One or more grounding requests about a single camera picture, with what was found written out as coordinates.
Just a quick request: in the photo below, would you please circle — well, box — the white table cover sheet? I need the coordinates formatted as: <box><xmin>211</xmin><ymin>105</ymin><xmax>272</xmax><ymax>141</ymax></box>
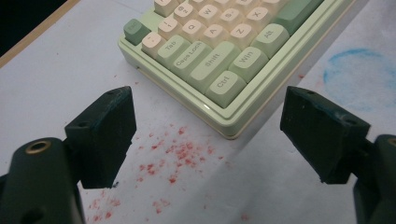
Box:
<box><xmin>0</xmin><ymin>0</ymin><xmax>396</xmax><ymax>224</ymax></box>

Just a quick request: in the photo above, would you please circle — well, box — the green and cream keyboard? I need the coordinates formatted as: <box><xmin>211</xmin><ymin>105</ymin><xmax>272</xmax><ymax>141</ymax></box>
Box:
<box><xmin>117</xmin><ymin>0</ymin><xmax>358</xmax><ymax>140</ymax></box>

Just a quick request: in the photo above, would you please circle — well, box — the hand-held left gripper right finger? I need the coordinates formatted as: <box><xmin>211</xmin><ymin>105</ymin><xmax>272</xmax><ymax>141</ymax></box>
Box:
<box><xmin>279</xmin><ymin>86</ymin><xmax>372</xmax><ymax>185</ymax></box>

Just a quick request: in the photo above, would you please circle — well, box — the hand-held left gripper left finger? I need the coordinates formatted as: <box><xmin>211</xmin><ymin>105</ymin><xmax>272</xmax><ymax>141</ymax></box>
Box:
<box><xmin>64</xmin><ymin>86</ymin><xmax>138</xmax><ymax>189</ymax></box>

